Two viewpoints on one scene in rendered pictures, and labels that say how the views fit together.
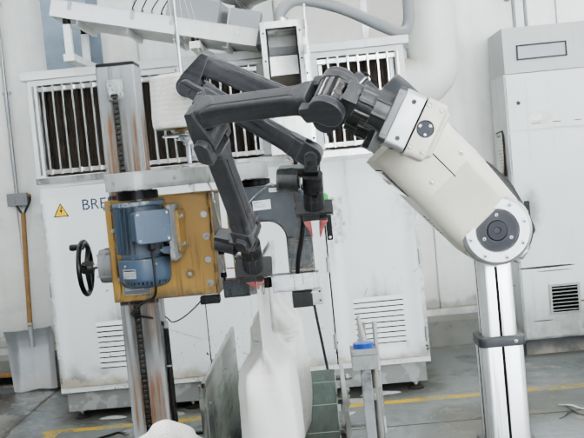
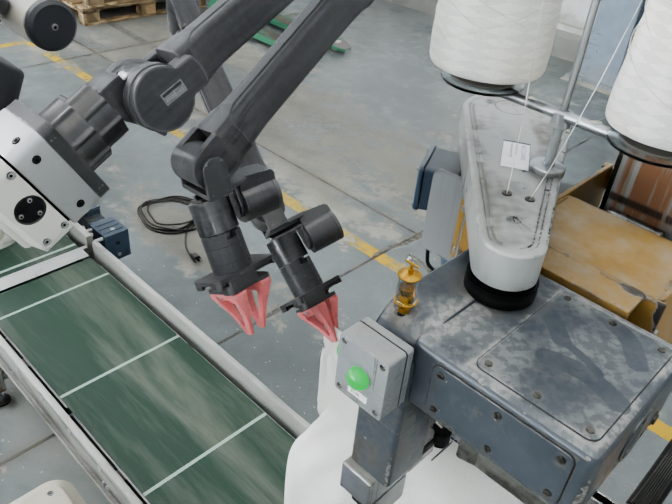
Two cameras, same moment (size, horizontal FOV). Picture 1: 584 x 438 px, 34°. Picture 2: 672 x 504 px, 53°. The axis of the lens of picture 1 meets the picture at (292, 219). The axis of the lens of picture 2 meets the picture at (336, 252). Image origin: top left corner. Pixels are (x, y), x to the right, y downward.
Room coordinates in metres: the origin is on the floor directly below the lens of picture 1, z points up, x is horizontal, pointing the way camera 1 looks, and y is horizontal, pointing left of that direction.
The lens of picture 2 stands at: (3.25, -0.56, 1.85)
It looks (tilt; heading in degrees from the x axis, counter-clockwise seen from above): 35 degrees down; 130
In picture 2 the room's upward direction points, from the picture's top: 6 degrees clockwise
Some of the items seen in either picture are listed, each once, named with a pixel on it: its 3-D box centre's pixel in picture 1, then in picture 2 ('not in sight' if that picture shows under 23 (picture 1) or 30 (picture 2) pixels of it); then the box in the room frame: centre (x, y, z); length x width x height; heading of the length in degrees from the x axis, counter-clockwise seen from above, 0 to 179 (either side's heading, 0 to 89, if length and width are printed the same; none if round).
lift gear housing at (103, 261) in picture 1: (108, 265); not in sight; (3.00, 0.59, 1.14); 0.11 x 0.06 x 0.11; 178
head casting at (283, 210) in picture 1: (273, 223); (507, 402); (3.04, 0.06, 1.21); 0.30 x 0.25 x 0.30; 178
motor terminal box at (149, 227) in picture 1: (150, 230); (438, 187); (2.68, 0.40, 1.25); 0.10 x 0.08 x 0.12; 113
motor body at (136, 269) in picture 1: (142, 243); not in sight; (2.78, 0.44, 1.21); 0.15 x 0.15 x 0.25
